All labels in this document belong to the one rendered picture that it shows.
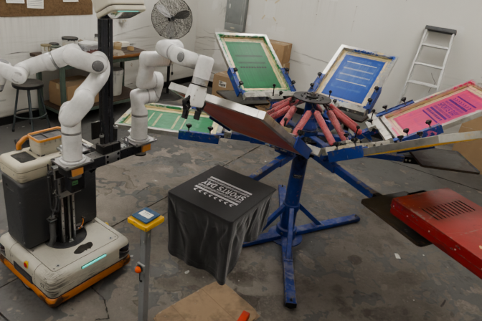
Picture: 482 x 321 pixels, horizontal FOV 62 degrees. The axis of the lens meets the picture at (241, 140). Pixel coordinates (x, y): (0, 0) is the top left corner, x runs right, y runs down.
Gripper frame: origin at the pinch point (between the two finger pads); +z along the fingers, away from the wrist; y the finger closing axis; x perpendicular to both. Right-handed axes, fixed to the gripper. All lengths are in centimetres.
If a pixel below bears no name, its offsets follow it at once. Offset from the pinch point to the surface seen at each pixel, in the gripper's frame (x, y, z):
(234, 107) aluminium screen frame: 12.9, -14.6, -9.2
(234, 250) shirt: 20, -43, 69
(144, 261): -10, -8, 81
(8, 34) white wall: -380, -129, -1
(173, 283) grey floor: -36, -81, 131
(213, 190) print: -4, -46, 43
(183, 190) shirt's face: -17, -34, 46
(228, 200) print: 8, -43, 43
